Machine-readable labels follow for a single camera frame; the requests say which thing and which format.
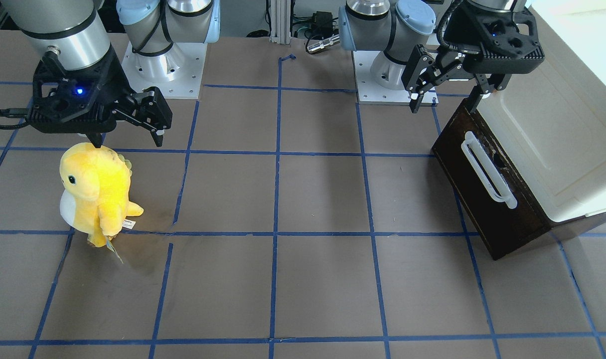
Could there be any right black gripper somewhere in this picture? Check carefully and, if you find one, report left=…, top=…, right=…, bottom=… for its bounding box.
left=26, top=46, right=173, bottom=149

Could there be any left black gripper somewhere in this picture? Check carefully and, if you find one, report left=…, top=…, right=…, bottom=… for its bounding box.
left=401, top=2, right=545, bottom=114

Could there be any white drawer handle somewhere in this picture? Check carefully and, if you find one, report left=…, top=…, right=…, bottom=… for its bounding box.
left=460, top=131, right=518, bottom=209

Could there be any dark wooden drawer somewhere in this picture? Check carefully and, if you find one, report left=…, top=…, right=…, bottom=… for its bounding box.
left=432, top=99, right=554, bottom=260

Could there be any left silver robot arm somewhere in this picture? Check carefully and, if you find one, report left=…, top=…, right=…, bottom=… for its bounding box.
left=339, top=0, right=545, bottom=112

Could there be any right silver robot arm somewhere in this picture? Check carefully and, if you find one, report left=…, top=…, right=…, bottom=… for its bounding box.
left=0, top=0, right=220, bottom=148

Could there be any dark wooden drawer cabinet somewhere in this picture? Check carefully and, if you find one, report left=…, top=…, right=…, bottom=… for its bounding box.
left=487, top=212, right=606, bottom=260

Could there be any yellow plush dinosaur toy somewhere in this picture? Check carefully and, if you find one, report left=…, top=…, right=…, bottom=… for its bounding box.
left=59, top=143, right=144, bottom=254

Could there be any cream plastic storage box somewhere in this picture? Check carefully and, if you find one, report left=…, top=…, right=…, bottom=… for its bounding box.
left=477, top=0, right=606, bottom=222

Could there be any black power adapter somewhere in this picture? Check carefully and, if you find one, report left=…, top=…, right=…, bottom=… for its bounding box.
left=310, top=11, right=333, bottom=36

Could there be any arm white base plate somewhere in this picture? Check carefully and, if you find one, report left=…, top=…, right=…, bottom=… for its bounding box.
left=352, top=50, right=418, bottom=105
left=122, top=43, right=208, bottom=100

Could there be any silver cable connector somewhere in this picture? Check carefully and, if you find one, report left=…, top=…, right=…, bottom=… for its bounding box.
left=305, top=34, right=341, bottom=55

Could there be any aluminium frame post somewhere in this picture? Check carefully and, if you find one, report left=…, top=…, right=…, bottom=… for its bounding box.
left=268, top=0, right=292, bottom=45

